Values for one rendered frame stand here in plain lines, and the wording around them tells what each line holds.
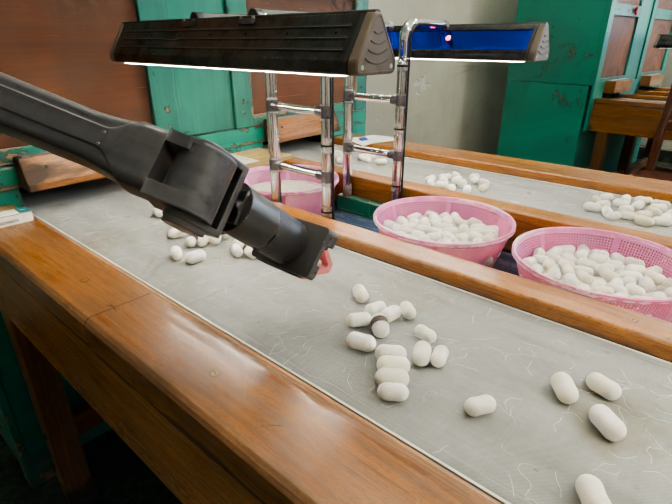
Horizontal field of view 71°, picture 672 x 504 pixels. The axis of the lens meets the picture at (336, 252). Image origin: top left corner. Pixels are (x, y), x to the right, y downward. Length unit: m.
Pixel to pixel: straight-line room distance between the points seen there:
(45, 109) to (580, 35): 3.05
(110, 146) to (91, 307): 0.27
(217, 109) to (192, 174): 0.98
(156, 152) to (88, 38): 0.81
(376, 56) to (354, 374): 0.38
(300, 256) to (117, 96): 0.82
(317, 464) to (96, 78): 1.04
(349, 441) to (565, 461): 0.19
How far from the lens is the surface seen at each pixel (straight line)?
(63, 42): 1.24
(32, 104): 0.52
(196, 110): 1.39
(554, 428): 0.52
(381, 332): 0.59
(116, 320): 0.64
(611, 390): 0.57
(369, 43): 0.60
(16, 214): 1.06
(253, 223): 0.50
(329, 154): 0.90
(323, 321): 0.63
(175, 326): 0.60
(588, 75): 3.27
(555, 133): 3.36
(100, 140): 0.48
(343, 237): 0.83
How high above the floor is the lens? 1.08
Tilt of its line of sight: 24 degrees down
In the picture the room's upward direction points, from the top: straight up
